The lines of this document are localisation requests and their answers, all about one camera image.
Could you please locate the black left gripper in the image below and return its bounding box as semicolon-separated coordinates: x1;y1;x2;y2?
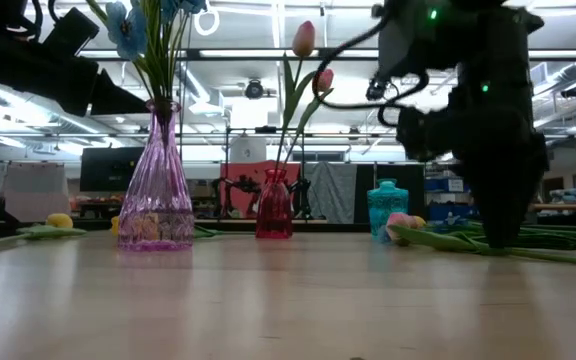
0;34;149;117

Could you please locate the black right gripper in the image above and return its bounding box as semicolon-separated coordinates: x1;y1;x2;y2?
395;104;550;249

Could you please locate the pink artificial tulip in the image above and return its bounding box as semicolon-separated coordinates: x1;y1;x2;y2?
282;67;336;171
273;19;318;174
385;212;576;269

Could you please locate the purple ribbed glass vase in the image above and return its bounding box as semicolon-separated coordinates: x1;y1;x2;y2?
116;98;195;252

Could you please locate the teal glass vase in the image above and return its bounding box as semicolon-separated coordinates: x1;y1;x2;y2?
366;178;410;242

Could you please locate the red glass vase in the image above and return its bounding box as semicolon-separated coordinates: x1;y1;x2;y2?
255;168;294;240

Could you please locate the blue storage bin shelf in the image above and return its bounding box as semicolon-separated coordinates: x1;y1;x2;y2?
424;175;472;222

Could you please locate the black flat monitor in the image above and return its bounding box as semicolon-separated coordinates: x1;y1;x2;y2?
79;146;145;193

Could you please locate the pale draped cloth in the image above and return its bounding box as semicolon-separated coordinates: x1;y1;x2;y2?
0;162;72;222

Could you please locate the red hanging cloth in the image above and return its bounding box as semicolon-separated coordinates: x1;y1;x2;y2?
219;160;302;220

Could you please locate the grey hanging cloth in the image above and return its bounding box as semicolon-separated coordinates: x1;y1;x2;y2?
303;162;358;225

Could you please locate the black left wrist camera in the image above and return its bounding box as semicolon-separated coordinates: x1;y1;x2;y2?
42;7;100;57

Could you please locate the white hanging ring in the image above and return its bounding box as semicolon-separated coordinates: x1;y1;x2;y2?
193;8;221;37

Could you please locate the black overhead camera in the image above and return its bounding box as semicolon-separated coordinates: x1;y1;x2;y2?
244;78;265;100

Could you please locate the black ceiling camera with cable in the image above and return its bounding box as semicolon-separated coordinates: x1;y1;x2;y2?
365;79;389;102

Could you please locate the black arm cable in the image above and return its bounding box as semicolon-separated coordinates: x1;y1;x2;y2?
311;19;430;127

